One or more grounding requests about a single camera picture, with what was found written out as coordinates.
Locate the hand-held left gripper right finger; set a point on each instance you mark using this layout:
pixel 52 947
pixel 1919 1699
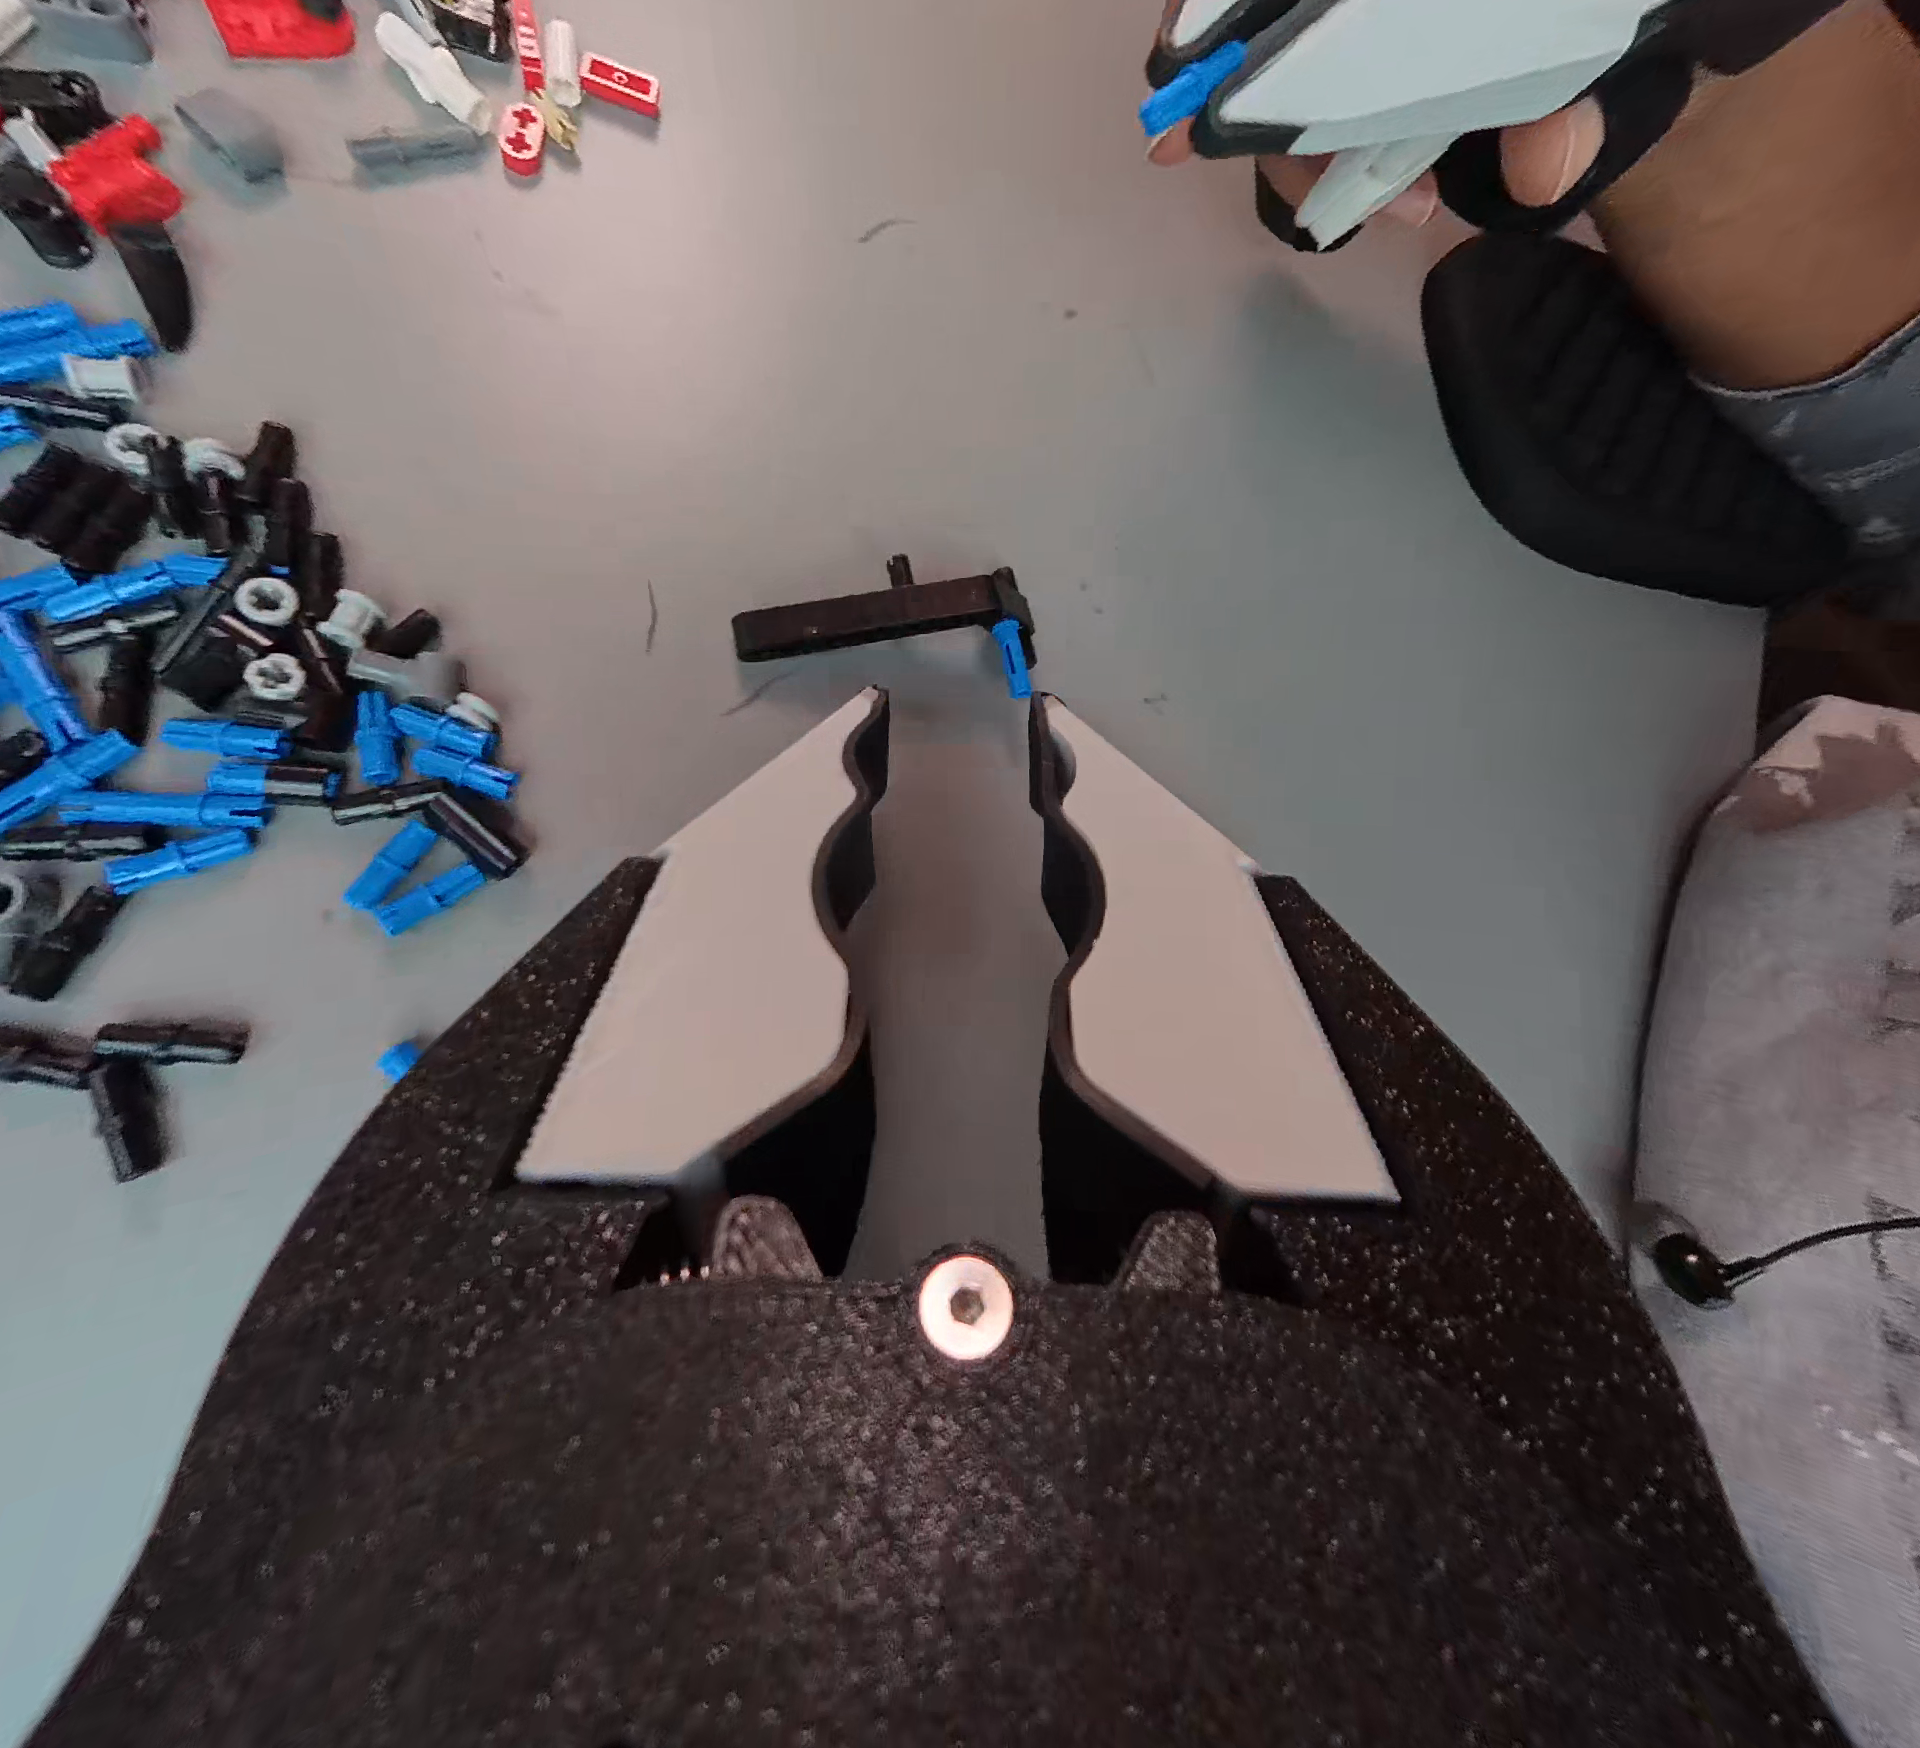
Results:
pixel 1214 1028

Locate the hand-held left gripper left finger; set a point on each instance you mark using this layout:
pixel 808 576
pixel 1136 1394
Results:
pixel 705 1012

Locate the blue connector pin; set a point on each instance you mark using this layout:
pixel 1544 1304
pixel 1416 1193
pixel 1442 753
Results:
pixel 1012 656
pixel 399 1059
pixel 1185 99

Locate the black toy beam with holes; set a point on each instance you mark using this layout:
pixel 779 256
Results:
pixel 854 620

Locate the person's right forearm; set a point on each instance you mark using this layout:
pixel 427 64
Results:
pixel 1830 458

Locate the grey desk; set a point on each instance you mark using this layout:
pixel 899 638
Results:
pixel 900 278

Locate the person's right hand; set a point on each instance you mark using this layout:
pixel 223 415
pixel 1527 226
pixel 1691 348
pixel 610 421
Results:
pixel 1724 129

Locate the black wrist rest pad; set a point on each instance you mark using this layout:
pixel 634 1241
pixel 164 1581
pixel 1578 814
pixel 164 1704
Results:
pixel 1590 428

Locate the pile of blue black pins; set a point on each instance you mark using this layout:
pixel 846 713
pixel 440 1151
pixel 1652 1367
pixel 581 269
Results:
pixel 442 732

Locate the person's grey patterned hoodie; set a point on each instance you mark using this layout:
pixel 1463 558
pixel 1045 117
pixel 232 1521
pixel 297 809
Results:
pixel 1801 1028

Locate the pile of mixed toy parts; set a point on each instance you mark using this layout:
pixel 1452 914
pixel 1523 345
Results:
pixel 285 17

